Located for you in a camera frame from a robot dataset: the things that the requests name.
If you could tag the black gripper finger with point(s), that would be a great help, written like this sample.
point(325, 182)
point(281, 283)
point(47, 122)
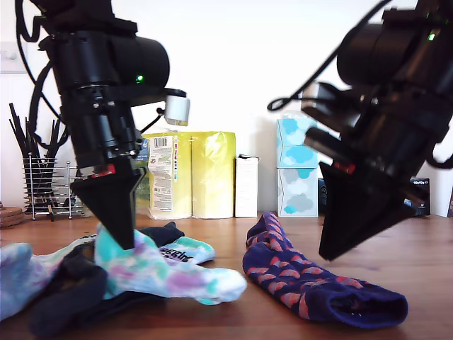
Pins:
point(354, 219)

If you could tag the pastel tie-dye sock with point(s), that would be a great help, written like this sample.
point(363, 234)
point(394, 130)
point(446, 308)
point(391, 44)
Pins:
point(148, 269)
point(21, 276)

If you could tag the purple sock with red pattern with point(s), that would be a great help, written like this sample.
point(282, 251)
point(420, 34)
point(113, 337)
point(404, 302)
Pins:
point(301, 280)

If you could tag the blue cloud tissue box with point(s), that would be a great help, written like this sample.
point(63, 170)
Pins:
point(288, 141)

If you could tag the white paper tissue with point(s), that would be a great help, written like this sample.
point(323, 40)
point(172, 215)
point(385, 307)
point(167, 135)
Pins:
point(293, 114)

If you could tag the yellow kitchen roll pack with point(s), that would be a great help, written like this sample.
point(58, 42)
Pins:
point(209, 177)

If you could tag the navy sock with yellow dots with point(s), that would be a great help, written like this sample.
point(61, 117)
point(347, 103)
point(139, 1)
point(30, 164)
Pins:
point(166, 232)
point(70, 283)

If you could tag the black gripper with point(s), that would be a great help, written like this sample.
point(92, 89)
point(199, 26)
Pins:
point(102, 127)

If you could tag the clear plastic bag, green contents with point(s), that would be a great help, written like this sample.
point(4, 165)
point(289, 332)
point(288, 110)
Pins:
point(145, 203)

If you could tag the black protein bar box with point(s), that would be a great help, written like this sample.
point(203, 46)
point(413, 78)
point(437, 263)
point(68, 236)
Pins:
point(421, 191)

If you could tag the grey cloud tissue box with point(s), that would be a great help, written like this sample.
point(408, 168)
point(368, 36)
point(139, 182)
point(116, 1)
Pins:
point(297, 191)

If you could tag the small white carton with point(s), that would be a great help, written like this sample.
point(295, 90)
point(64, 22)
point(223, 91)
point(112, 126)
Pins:
point(246, 184)

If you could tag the thin black stick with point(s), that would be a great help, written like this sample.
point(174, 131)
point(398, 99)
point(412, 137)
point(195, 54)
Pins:
point(54, 131)
point(20, 129)
point(17, 136)

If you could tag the white wall light switch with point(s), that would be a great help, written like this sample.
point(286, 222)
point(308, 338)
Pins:
point(8, 56)

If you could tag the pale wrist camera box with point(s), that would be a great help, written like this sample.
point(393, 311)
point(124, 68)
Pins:
point(177, 108)
point(311, 93)

